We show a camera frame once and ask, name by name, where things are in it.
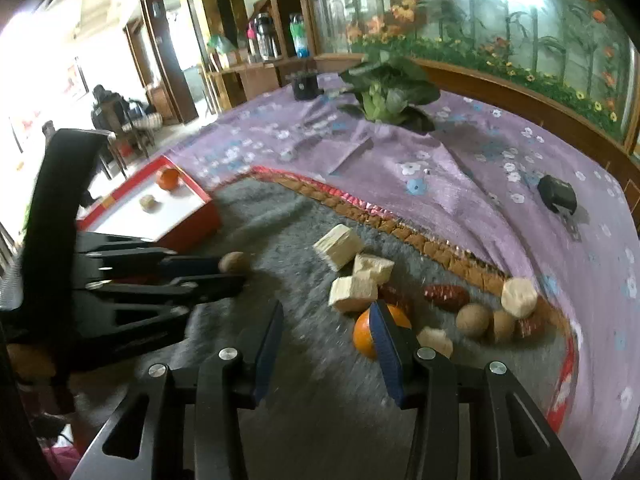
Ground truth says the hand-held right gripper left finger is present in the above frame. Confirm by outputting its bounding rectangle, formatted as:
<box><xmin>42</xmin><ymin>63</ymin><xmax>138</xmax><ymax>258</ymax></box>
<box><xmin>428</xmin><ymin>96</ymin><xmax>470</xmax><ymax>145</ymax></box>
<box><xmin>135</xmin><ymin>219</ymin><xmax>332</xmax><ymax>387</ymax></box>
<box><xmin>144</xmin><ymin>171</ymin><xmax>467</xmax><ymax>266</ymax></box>
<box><xmin>70</xmin><ymin>301</ymin><xmax>285</xmax><ymax>480</ymax></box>

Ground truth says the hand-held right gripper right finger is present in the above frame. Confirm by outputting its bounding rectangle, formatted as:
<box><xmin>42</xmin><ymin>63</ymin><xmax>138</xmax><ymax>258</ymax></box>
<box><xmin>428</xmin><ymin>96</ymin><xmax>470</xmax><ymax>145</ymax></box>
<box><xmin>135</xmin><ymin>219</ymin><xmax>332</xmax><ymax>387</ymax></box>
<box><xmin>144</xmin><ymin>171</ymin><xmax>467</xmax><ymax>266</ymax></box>
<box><xmin>369</xmin><ymin>301</ymin><xmax>583</xmax><ymax>480</ymax></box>

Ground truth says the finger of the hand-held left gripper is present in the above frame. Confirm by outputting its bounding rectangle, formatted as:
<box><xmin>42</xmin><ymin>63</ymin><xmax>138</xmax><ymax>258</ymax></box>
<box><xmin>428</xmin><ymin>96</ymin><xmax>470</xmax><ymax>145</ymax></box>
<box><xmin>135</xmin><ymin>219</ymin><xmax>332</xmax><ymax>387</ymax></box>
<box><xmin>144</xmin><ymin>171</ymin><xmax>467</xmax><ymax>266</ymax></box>
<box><xmin>75</xmin><ymin>231</ymin><xmax>223</xmax><ymax>283</ymax></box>
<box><xmin>75</xmin><ymin>274</ymin><xmax>247</xmax><ymax>371</ymax></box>

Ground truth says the orange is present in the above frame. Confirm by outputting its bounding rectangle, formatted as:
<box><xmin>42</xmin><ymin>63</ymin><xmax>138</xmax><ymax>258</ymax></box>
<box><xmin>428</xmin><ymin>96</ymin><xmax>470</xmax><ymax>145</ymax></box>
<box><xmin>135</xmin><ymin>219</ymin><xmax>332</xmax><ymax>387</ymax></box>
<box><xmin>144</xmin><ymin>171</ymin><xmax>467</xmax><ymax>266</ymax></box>
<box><xmin>352</xmin><ymin>304</ymin><xmax>413</xmax><ymax>361</ymax></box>
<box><xmin>156</xmin><ymin>167</ymin><xmax>181</xmax><ymax>192</ymax></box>

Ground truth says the brown round fruit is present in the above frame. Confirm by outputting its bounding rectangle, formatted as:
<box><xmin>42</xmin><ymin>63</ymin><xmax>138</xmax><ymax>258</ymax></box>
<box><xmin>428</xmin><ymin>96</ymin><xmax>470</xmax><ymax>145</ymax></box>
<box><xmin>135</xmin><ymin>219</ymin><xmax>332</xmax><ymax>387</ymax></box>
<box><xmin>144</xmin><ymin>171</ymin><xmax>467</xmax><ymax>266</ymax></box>
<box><xmin>455</xmin><ymin>304</ymin><xmax>492</xmax><ymax>339</ymax></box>
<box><xmin>218</xmin><ymin>251</ymin><xmax>252</xmax><ymax>275</ymax></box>

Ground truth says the red and white tray box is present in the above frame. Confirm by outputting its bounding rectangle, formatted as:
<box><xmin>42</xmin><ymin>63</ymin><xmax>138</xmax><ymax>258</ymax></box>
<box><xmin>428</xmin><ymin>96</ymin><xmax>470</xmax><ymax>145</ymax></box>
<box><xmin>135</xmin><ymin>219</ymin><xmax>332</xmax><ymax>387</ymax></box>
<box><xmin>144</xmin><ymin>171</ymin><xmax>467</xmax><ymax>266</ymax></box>
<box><xmin>75</xmin><ymin>156</ymin><xmax>222</xmax><ymax>253</ymax></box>

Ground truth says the grey mat with red border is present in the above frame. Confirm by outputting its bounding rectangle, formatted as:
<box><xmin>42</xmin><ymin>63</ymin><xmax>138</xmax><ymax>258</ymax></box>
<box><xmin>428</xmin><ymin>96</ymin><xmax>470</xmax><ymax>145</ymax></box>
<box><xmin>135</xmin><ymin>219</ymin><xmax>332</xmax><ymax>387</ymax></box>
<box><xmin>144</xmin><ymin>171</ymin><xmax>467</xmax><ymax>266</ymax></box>
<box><xmin>65</xmin><ymin>165</ymin><xmax>576</xmax><ymax>480</ymax></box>

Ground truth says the wooden chair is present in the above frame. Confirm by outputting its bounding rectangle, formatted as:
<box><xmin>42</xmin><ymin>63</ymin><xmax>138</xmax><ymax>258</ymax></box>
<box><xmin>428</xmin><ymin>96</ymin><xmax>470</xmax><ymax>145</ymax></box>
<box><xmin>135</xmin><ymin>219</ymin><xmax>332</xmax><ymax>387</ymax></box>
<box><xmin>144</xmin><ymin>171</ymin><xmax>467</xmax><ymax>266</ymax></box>
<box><xmin>102</xmin><ymin>100</ymin><xmax>151</xmax><ymax>161</ymax></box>

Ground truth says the wooden side cabinet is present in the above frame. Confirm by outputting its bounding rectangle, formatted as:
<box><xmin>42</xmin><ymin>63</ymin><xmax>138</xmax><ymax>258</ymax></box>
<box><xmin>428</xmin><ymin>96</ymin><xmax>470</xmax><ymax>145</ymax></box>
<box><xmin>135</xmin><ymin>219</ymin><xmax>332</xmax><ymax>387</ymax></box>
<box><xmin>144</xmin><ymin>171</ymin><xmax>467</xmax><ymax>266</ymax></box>
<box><xmin>202</xmin><ymin>55</ymin><xmax>321</xmax><ymax>111</ymax></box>

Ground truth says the purple floral cloth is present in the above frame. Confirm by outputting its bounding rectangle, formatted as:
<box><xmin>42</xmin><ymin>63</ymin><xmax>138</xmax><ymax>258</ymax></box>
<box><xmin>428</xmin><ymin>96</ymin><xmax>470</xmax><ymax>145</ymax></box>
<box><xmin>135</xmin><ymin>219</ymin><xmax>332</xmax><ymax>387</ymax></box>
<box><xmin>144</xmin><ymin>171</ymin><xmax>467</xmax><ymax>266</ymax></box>
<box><xmin>167</xmin><ymin>72</ymin><xmax>640</xmax><ymax>480</ymax></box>

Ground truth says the black cup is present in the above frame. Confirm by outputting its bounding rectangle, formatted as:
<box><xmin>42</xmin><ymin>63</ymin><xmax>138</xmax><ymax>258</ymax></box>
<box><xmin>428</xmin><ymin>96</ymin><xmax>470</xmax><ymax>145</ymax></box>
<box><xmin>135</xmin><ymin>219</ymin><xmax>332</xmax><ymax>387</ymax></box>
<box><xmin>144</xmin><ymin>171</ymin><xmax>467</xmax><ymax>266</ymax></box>
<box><xmin>291</xmin><ymin>71</ymin><xmax>321</xmax><ymax>101</ymax></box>

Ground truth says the green plastic bag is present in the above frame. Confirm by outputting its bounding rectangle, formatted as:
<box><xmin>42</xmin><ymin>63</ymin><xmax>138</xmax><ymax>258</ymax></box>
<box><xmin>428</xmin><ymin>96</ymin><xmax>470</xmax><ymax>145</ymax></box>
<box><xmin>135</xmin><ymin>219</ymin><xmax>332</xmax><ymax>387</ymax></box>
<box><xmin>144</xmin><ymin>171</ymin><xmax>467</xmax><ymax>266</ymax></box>
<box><xmin>207</xmin><ymin>34</ymin><xmax>236</xmax><ymax>56</ymax></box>

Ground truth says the small black device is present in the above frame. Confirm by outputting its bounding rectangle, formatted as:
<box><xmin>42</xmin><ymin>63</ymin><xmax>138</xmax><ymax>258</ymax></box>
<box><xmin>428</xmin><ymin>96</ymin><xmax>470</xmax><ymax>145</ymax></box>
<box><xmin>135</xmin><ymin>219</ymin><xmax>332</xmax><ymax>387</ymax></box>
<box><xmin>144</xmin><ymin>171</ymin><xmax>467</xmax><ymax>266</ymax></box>
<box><xmin>537</xmin><ymin>174</ymin><xmax>585</xmax><ymax>241</ymax></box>

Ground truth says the green water bottle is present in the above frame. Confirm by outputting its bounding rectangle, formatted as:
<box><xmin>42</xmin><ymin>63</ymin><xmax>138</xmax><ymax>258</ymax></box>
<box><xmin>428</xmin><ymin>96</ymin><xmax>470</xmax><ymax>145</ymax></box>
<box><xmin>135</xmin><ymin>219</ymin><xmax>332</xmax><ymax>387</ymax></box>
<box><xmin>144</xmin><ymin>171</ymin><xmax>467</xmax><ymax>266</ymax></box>
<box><xmin>288</xmin><ymin>12</ymin><xmax>312</xmax><ymax>59</ymax></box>

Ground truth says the leafy green vegetable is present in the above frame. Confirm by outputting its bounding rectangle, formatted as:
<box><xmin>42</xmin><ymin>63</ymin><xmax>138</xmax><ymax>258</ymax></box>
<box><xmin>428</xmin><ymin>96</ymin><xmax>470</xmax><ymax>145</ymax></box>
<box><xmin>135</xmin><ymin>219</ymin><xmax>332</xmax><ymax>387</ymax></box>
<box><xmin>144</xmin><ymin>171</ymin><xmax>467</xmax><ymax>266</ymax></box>
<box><xmin>337</xmin><ymin>55</ymin><xmax>442</xmax><ymax>133</ymax></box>

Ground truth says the framed wall painting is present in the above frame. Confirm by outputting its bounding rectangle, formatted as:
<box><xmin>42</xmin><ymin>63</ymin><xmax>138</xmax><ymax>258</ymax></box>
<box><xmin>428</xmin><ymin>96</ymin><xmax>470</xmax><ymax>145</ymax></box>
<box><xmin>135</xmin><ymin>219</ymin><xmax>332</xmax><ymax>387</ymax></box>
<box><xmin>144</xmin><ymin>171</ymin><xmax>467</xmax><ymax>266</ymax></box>
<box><xmin>64</xmin><ymin>57</ymin><xmax>91</xmax><ymax>102</ymax></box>

